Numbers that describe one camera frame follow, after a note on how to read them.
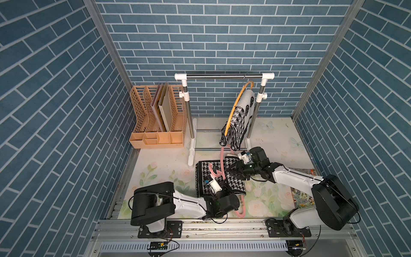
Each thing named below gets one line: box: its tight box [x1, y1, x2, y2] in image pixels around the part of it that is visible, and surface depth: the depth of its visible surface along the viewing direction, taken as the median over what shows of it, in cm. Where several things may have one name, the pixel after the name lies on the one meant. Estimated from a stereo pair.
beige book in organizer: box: [158, 81, 173, 132], surface depth 94 cm
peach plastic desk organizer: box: [128, 81, 187, 149], surface depth 103 cm
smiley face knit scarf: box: [219, 89, 256, 151], surface depth 84 cm
